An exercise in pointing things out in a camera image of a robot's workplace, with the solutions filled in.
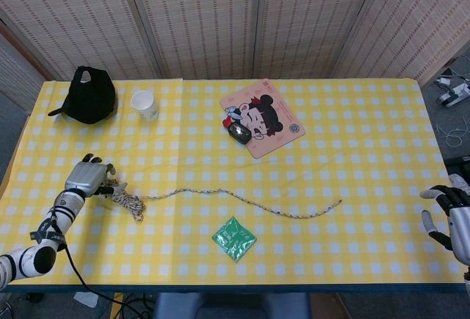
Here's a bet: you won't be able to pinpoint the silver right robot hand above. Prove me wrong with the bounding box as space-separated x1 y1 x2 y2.
420 184 470 267

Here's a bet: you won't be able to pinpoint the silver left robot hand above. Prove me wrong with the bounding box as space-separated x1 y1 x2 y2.
64 153 129 201

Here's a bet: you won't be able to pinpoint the speckled white braided rope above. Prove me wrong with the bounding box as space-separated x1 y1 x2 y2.
109 182 344 223

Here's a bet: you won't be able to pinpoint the grey cloth bundle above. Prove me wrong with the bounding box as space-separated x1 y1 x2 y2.
449 173 470 195

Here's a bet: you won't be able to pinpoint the black floor box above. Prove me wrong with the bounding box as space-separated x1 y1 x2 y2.
445 156 470 175

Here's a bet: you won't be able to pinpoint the black baseball cap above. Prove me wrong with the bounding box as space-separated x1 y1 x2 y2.
48 65 118 126

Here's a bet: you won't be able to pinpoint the white paper cup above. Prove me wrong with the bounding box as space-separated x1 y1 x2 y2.
130 90 159 121

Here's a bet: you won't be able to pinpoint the white floor paper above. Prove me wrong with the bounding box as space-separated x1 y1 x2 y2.
73 291 99 307

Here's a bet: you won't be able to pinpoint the grey white floor device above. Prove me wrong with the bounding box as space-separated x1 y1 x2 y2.
435 68 470 108

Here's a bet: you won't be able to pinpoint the yellow floor strip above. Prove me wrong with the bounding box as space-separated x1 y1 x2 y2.
109 292 125 319

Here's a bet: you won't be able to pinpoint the yellow checked tablecloth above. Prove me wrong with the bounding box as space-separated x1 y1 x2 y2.
0 78 467 287

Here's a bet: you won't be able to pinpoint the black glossy computer mouse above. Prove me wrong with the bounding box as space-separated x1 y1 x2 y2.
227 123 253 146

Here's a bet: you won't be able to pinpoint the green foil packet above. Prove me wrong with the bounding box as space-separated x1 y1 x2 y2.
211 215 257 263

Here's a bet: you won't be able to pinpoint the bamboo folding screen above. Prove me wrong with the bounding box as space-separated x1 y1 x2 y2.
0 0 470 114

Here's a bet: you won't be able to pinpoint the blue chair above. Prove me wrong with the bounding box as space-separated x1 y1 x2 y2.
153 292 312 319

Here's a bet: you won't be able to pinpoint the pink cartoon mouse pad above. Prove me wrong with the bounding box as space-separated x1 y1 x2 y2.
219 78 307 160

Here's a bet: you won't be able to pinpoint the white floor cable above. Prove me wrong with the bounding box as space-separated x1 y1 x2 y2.
443 116 470 148

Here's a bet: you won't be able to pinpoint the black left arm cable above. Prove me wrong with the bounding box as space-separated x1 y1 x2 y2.
51 219 118 311

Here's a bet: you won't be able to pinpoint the black floor cables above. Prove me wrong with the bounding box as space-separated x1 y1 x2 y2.
120 292 155 319

